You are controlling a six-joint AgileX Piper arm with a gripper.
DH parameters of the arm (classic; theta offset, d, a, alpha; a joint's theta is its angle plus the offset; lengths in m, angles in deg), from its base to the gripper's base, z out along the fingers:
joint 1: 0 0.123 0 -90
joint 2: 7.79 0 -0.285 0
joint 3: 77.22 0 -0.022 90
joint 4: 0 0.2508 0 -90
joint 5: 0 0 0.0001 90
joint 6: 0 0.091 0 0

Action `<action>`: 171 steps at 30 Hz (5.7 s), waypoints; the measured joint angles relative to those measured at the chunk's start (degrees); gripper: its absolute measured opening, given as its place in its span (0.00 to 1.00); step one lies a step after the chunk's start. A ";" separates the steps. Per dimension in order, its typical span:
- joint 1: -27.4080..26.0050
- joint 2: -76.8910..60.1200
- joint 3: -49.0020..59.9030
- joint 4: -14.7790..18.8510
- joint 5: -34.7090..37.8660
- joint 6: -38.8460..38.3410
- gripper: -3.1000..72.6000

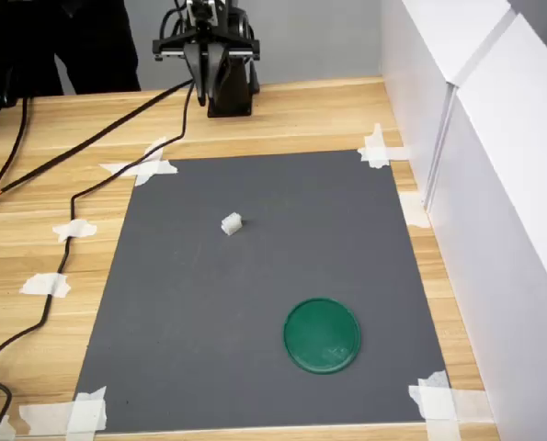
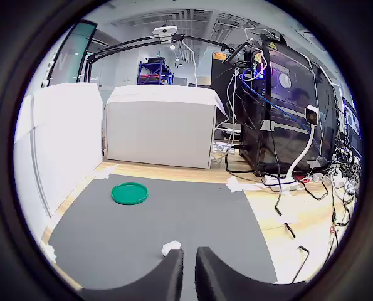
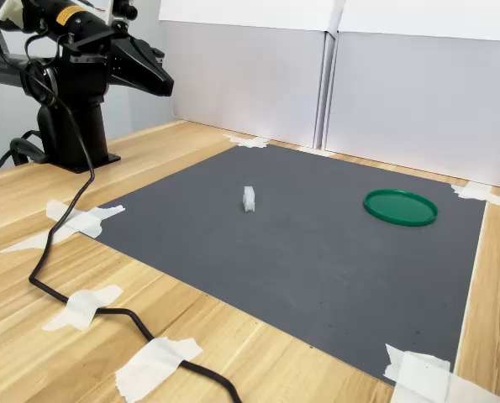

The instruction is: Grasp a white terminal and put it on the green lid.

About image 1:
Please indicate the small white plastic terminal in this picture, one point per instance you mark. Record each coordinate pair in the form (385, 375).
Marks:
(231, 224)

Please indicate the round green lid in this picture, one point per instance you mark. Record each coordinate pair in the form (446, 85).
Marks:
(322, 336)

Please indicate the person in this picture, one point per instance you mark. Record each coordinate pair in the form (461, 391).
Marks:
(89, 41)

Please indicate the white tape piece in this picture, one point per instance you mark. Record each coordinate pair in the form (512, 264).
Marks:
(45, 285)
(413, 210)
(144, 167)
(438, 402)
(87, 411)
(379, 154)
(74, 229)

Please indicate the dark grey mat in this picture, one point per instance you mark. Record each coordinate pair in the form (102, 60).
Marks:
(236, 298)

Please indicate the small white camera box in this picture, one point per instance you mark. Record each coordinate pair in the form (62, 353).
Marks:
(201, 11)

